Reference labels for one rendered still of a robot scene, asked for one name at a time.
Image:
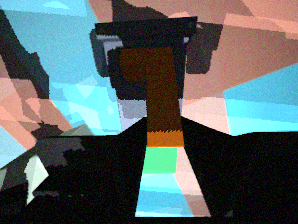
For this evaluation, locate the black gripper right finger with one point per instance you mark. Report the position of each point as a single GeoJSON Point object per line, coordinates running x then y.
{"type": "Point", "coordinates": [223, 163]}

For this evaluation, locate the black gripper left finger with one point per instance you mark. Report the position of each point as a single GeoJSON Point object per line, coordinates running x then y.
{"type": "Point", "coordinates": [122, 155]}

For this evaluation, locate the brown l-shaped block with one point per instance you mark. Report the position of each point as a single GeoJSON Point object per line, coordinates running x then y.
{"type": "Point", "coordinates": [156, 66]}

